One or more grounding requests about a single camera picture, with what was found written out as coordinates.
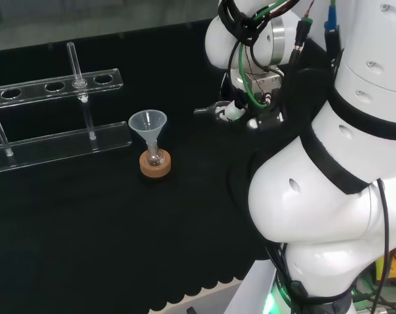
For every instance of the small glass round-bottom flask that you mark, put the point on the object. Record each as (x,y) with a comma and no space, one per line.
(154,158)

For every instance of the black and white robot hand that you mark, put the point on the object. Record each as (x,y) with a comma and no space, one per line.
(269,111)

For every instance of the clear acrylic funnel stand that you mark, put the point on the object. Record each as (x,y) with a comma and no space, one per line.
(53,144)

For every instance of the clear glass weighing funnel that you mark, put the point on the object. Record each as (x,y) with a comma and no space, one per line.
(204,110)

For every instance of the translucent plastic funnel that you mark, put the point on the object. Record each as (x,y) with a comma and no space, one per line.
(147,122)

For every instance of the black bench cloth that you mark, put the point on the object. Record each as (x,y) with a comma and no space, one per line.
(102,229)

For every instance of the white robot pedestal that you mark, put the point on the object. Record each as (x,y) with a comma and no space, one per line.
(253,288)

